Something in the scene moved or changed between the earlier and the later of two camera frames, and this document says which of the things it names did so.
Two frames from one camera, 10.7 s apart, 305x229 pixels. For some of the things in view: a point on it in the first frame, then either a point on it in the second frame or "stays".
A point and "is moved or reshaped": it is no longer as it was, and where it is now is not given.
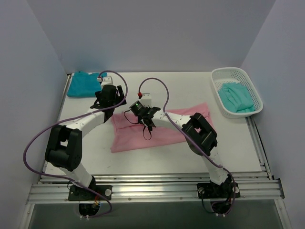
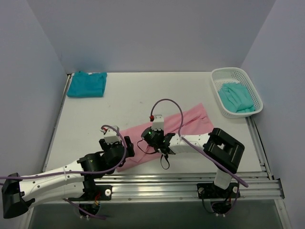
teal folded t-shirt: (82, 84) stays
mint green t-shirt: (236, 98) stays
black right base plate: (227, 190) stays
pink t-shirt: (127, 133) is moved or reshaped
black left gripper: (119, 93) to (129, 146)
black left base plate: (77, 193) stays
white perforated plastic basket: (236, 97) stays
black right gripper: (146, 118) to (147, 136)
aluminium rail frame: (254, 186) stays
